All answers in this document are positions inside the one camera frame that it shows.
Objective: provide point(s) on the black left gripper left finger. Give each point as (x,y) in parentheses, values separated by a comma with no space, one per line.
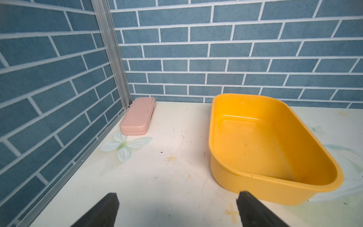
(103,214)

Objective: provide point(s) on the aluminium corner frame post left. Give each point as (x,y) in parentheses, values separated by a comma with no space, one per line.
(107,29)

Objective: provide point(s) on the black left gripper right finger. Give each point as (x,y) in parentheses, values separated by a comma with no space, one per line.
(253,213)

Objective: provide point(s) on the pink pencil case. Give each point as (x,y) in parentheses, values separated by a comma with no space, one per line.
(138,118)

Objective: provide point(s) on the yellow plastic storage box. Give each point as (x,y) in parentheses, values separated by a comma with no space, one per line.
(259,144)

